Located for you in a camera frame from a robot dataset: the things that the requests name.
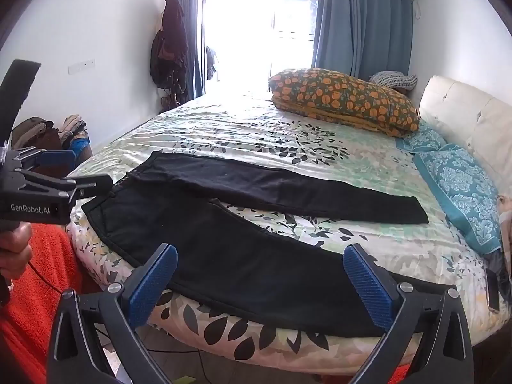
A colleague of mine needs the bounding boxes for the black phone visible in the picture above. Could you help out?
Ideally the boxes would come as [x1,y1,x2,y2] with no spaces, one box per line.
[486,268,500,313]

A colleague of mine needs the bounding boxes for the wide blue curtain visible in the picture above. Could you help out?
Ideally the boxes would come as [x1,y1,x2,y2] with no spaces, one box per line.
[312,0,412,81]

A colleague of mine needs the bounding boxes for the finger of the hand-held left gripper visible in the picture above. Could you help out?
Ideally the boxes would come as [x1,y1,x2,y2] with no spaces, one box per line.
[18,149,76,171]
[16,170,113,204]

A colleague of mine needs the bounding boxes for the dark bag on wall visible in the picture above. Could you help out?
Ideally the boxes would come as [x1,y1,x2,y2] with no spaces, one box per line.
[150,0,188,107]

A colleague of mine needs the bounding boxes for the folded mustard quilt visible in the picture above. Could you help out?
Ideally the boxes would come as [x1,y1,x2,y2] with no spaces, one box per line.
[272,95,404,137]

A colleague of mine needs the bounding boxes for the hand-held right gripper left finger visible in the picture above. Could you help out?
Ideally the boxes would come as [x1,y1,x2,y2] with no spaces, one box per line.
[47,243,179,384]

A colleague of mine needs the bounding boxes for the glass sliding door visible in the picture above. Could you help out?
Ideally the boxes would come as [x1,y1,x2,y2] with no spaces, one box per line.
[202,0,321,97]

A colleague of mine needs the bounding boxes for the pile of clothes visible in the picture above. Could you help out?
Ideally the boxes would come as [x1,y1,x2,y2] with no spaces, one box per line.
[11,114,91,156]

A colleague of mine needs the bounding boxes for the dark grey cloth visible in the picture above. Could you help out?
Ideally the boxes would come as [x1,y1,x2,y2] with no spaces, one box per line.
[486,248,512,291]

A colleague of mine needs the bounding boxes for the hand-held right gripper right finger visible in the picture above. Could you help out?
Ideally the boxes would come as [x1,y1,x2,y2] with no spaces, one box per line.
[343,243,475,384]

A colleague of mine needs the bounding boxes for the small teal patterned pillow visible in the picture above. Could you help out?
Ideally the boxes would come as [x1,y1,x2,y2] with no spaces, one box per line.
[396,122,448,153]

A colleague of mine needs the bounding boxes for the thin black cable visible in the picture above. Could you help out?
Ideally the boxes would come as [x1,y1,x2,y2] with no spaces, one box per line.
[28,262,211,382]

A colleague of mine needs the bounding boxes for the checkered cloth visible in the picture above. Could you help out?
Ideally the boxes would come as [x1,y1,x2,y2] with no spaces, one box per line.
[368,71,418,91]

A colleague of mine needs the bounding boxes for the orange floral pillow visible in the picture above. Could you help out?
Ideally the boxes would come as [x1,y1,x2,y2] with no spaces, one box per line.
[268,68,420,132]

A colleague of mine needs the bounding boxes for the black pants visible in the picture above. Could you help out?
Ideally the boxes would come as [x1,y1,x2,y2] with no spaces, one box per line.
[81,150,457,339]

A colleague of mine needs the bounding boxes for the beige cloth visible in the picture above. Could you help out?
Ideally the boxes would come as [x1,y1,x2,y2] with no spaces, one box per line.
[497,194,512,251]

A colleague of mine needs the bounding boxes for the floral bed sheet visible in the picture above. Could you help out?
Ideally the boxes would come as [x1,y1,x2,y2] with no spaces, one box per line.
[66,90,512,377]

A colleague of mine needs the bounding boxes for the narrow blue curtain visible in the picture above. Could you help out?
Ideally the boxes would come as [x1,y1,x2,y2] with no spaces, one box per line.
[175,0,204,99]

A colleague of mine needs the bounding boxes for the large teal patterned pillow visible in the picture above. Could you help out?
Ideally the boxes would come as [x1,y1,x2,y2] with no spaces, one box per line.
[414,144,502,254]

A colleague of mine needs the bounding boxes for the person's left hand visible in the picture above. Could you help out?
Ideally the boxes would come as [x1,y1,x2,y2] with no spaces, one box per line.
[0,222,33,275]

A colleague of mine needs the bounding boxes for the cream padded headboard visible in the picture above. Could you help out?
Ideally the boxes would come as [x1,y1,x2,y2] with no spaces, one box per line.
[418,75,512,196]

